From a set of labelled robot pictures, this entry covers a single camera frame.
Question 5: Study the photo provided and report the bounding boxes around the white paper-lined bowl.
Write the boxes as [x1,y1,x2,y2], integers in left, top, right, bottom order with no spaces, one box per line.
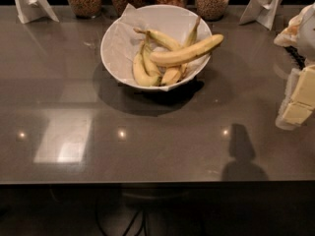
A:
[100,4,211,91]

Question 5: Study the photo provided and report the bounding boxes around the left white folded card stand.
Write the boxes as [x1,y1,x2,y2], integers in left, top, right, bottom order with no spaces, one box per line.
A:
[15,0,59,24]

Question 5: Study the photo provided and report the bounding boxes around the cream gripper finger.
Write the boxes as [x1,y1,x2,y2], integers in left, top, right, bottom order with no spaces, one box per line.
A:
[276,100,314,131]

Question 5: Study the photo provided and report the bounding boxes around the yellow banana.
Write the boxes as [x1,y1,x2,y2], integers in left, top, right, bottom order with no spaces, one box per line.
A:
[134,28,182,51]
[142,36,161,77]
[150,34,223,67]
[160,17,201,86]
[132,43,161,87]

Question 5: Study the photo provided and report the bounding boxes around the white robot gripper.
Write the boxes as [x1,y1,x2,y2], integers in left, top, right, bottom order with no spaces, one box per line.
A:
[274,3,315,108]

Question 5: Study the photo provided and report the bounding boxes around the white folded card stand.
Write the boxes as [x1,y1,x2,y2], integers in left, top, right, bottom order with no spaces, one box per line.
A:
[15,0,59,24]
[239,0,283,30]

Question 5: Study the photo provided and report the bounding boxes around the upright yellow banana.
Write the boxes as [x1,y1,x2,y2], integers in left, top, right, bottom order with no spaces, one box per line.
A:
[160,17,201,86]

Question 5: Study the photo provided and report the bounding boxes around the black mesh mat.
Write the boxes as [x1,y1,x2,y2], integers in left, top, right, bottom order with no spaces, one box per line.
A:
[285,46,305,70]

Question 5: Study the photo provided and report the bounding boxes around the right white folded card stand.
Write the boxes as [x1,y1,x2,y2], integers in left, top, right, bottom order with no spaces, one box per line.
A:
[239,0,283,30]

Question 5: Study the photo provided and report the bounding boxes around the right glass grain jar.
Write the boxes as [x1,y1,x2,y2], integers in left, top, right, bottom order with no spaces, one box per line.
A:
[195,0,229,21]

